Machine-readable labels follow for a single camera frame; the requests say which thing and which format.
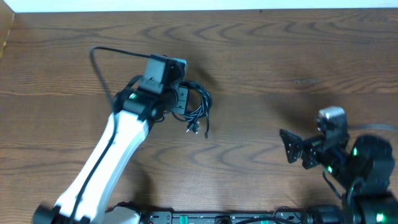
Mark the right camera black cable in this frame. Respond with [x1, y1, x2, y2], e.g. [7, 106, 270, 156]
[347, 123, 398, 132]

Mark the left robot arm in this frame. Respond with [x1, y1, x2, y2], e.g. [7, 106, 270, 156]
[32, 77, 189, 223]

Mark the black cable bundle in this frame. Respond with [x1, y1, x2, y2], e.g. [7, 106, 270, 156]
[171, 80, 213, 139]

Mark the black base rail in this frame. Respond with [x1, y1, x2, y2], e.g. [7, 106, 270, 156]
[139, 207, 303, 224]

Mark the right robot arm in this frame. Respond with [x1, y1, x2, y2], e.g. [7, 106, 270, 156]
[279, 129, 397, 224]

